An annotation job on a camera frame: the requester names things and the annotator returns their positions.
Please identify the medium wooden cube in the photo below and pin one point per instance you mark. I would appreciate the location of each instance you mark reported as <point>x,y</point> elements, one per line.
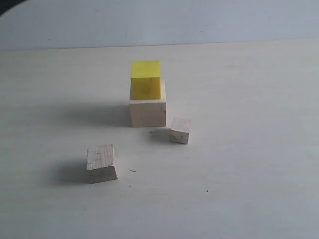
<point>100,163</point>

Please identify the large pale wooden cube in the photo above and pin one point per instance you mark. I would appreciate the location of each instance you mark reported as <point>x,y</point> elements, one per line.
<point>148,113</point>

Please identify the yellow cube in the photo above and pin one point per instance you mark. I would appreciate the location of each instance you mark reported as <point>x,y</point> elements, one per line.
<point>146,80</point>

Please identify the small wooden cube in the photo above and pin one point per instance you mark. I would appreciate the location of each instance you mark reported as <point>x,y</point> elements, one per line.
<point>180,130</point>

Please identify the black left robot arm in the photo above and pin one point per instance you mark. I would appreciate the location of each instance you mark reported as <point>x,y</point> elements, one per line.
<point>6,5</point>

